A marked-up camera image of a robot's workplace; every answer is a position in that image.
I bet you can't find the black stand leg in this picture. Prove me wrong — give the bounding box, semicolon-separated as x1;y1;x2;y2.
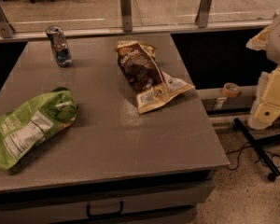
233;119;280;182

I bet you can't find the right metal bracket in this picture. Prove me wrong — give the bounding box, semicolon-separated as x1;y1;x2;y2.
195;0;213;28

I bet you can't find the black drawer handle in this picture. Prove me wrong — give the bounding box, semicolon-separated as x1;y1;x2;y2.
86;201;124;218

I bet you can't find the brown chip bag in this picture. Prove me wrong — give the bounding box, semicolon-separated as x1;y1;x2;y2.
115;40;194;114

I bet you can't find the black floor cable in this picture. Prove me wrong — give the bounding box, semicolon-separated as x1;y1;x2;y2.
226;139;280;172

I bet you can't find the middle metal bracket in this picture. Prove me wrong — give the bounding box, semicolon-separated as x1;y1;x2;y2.
120;0;133;32

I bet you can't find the grey drawer front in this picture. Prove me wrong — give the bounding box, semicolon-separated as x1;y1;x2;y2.
0;180;215;224

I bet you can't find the glass partition panel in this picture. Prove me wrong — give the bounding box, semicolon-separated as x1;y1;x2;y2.
0;0;280;33

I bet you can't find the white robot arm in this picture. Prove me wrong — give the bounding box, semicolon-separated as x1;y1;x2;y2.
246;9;280;130

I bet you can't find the metal bracket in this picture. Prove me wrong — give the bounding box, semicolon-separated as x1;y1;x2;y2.
120;0;133;32
0;7;15;38
195;0;213;28

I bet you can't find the left metal bracket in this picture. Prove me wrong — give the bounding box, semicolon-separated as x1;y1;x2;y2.
0;7;15;38

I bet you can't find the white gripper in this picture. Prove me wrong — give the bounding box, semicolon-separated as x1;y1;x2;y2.
248;65;280;130

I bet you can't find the green chip bag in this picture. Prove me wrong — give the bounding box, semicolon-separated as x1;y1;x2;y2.
0;88;78;170

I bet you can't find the redbull can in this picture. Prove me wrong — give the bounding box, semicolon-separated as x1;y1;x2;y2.
46;25;72;67

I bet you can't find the orange tape roll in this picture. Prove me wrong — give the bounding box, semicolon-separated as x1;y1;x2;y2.
222;82;241;98

